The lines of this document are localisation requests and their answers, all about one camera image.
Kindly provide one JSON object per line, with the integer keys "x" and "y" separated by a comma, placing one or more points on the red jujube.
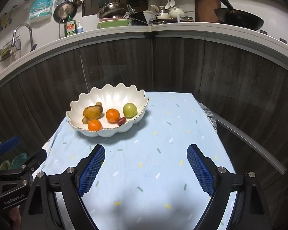
{"x": 121, "y": 121}

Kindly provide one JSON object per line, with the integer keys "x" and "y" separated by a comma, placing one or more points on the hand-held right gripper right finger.
{"x": 201, "y": 170}

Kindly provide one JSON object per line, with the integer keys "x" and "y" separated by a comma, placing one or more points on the mandarin orange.
{"x": 112, "y": 115}
{"x": 94, "y": 125}

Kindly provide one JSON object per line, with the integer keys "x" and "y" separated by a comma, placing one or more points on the checkered cloth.
{"x": 210, "y": 117}

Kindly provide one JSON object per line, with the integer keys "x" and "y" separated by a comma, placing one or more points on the white kitchen countertop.
{"x": 134, "y": 30}

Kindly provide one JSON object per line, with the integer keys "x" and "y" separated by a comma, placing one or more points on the white wall outlet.
{"x": 188, "y": 8}

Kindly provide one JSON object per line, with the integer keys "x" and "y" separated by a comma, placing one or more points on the light blue patterned tablecloth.
{"x": 146, "y": 172}

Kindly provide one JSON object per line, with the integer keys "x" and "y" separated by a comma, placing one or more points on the hanging green-white plastic package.
{"x": 40, "y": 7}

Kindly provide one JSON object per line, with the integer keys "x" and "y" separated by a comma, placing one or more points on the hanging frying pan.
{"x": 64, "y": 12}

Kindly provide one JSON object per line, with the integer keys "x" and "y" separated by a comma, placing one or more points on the white teapot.
{"x": 176, "y": 12}

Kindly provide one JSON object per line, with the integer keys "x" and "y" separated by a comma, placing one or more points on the white scalloped bowl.
{"x": 110, "y": 95}

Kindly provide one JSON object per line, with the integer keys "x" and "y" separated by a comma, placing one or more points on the green jujube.
{"x": 129, "y": 110}

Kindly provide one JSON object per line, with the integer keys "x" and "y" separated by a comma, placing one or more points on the black wok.
{"x": 242, "y": 19}

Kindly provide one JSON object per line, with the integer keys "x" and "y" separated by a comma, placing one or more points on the wooden cutting board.
{"x": 205, "y": 7}

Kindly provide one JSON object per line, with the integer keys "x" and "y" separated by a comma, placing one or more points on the green basin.
{"x": 112, "y": 24}

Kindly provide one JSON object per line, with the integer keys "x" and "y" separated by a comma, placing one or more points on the stainless steel pot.
{"x": 111, "y": 8}

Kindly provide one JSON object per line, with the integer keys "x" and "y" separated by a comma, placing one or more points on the glass jar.
{"x": 188, "y": 19}

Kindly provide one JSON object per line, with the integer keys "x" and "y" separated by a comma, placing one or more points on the yellow wall hook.
{"x": 4, "y": 19}

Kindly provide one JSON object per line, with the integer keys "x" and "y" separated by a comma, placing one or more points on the person's left hand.
{"x": 15, "y": 218}

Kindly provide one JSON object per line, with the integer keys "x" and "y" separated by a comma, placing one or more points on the steel kitchen faucet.
{"x": 28, "y": 31}

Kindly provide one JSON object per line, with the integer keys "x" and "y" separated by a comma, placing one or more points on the grey metal bar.
{"x": 254, "y": 146}

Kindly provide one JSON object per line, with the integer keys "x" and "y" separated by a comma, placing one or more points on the white mug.
{"x": 149, "y": 16}

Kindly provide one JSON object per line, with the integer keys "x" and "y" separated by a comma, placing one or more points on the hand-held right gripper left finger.
{"x": 91, "y": 170}

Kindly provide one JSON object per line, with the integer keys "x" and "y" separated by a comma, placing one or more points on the green dish soap bottle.
{"x": 70, "y": 27}

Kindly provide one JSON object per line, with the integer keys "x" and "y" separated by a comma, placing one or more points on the dark wood base cabinet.
{"x": 170, "y": 64}

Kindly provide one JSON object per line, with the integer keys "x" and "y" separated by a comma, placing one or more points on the small white lidded pot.
{"x": 162, "y": 14}

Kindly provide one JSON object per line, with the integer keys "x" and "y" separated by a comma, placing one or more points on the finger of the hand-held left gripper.
{"x": 10, "y": 143}
{"x": 37, "y": 159}

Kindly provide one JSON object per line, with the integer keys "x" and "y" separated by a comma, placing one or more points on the brown potato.
{"x": 92, "y": 112}

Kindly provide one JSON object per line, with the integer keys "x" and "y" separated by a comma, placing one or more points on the blue pump bottle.
{"x": 80, "y": 29}

